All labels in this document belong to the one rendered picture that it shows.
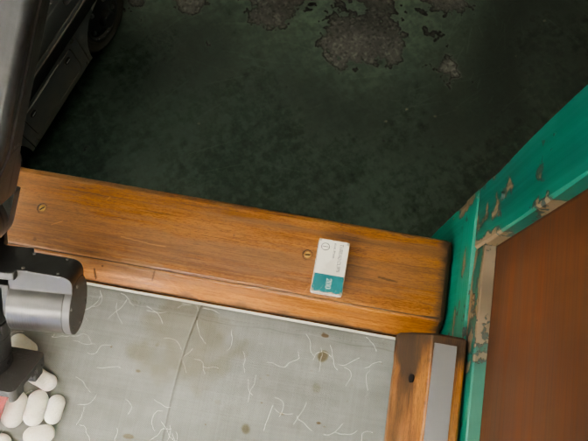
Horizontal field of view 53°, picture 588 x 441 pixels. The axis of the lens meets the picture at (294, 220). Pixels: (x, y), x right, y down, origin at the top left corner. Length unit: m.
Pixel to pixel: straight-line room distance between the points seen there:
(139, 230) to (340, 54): 1.07
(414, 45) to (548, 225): 1.26
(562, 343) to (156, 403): 0.44
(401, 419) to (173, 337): 0.27
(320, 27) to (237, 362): 1.18
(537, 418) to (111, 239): 0.48
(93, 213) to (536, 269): 0.48
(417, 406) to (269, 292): 0.21
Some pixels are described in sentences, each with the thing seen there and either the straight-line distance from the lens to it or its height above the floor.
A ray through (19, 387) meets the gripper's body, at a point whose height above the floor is 0.83.
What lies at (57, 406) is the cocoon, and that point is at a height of 0.76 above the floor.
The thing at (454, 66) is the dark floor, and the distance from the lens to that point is 1.71.
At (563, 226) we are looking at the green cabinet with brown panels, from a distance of 0.48.
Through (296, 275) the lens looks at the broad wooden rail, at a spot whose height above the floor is 0.77.
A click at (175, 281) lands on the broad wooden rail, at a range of 0.70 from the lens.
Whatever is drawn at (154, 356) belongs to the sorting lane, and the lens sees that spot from 0.71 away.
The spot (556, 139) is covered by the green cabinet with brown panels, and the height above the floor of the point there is 1.03.
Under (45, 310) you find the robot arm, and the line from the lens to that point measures 0.59.
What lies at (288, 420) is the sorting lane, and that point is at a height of 0.74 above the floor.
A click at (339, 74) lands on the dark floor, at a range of 1.65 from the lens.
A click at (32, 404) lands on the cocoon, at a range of 0.73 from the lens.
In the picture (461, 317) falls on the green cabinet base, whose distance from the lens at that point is 0.64.
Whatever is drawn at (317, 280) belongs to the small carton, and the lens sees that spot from 0.66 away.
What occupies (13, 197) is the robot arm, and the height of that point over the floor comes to 0.91.
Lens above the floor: 1.44
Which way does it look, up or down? 75 degrees down
